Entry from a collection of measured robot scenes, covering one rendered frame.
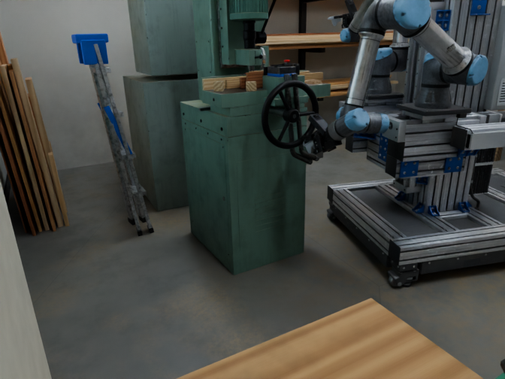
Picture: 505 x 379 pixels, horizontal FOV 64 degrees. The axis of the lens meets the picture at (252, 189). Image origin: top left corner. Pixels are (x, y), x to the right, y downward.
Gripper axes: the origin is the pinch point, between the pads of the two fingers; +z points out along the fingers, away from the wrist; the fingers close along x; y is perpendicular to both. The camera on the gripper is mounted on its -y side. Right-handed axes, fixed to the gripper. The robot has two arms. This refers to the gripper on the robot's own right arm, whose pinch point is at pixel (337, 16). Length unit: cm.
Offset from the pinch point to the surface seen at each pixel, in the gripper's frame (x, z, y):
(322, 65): 112, 179, 61
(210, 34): -101, -31, -4
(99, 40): -148, 3, -9
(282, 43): 32, 128, 23
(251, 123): -103, -67, 34
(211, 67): -103, -31, 11
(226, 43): -97, -40, 1
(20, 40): -188, 176, -16
